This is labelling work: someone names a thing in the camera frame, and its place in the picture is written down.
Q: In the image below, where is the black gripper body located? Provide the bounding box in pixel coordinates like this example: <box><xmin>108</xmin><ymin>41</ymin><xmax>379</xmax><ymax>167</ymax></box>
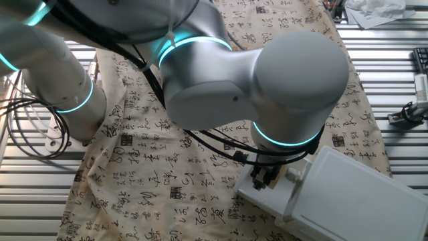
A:
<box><xmin>249</xmin><ymin>163</ymin><xmax>283</xmax><ymax>188</ymax></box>

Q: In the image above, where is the black drawer knob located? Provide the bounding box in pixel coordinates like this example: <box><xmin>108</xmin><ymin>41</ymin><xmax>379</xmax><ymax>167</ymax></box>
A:
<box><xmin>233</xmin><ymin>150</ymin><xmax>250</xmax><ymax>165</ymax></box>

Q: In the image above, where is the white plastic drawer cabinet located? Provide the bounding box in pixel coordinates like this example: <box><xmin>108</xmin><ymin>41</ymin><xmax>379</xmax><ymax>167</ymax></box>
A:
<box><xmin>274</xmin><ymin>145</ymin><xmax>428</xmax><ymax>241</ymax></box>

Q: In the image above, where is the beige calligraphy print cloth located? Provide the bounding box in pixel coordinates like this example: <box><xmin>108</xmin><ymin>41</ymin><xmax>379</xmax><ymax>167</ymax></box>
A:
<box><xmin>56</xmin><ymin>0</ymin><xmax>392</xmax><ymax>241</ymax></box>

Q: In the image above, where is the white zip tie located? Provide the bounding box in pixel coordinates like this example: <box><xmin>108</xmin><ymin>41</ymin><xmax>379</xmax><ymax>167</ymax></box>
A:
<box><xmin>139</xmin><ymin>19</ymin><xmax>177</xmax><ymax>73</ymax></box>

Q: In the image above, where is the white ribbed device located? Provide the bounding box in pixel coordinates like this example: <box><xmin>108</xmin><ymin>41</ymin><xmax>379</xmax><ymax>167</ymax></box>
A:
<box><xmin>413</xmin><ymin>74</ymin><xmax>428</xmax><ymax>103</ymax></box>

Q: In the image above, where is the flat white paper sheet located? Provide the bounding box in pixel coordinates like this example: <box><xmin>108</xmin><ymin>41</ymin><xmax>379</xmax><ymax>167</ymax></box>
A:
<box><xmin>346</xmin><ymin>7</ymin><xmax>417</xmax><ymax>30</ymax></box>

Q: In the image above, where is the black keyboard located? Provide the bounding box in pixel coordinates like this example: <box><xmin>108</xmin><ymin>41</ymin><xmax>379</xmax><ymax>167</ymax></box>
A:
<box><xmin>413</xmin><ymin>46</ymin><xmax>428</xmax><ymax>76</ymax></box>

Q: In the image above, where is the crumpled white paper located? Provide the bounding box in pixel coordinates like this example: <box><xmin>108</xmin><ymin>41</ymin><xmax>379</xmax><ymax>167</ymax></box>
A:
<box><xmin>346</xmin><ymin>0</ymin><xmax>407</xmax><ymax>19</ymax></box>

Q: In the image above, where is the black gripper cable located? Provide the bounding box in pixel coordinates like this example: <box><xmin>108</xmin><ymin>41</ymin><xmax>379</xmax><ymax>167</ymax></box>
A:
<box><xmin>49</xmin><ymin>0</ymin><xmax>326</xmax><ymax>167</ymax></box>

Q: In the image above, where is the grey metal mount bracket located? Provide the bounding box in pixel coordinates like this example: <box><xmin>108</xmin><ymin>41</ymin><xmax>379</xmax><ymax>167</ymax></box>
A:
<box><xmin>329</xmin><ymin>0</ymin><xmax>347</xmax><ymax>23</ymax></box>

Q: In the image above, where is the thick pale hose cable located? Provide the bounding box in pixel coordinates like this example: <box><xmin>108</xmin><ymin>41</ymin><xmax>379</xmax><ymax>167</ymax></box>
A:
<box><xmin>86</xmin><ymin>53</ymin><xmax>100</xmax><ymax>84</ymax></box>

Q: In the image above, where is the black looped cable bundle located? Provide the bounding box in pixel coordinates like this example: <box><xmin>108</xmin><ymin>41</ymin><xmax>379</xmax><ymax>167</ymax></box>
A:
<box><xmin>0</xmin><ymin>96</ymin><xmax>71</xmax><ymax>160</ymax></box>

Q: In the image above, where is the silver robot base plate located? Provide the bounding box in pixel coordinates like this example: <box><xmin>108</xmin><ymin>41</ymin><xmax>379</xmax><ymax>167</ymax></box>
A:
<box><xmin>45</xmin><ymin>113</ymin><xmax>92</xmax><ymax>152</ymax></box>

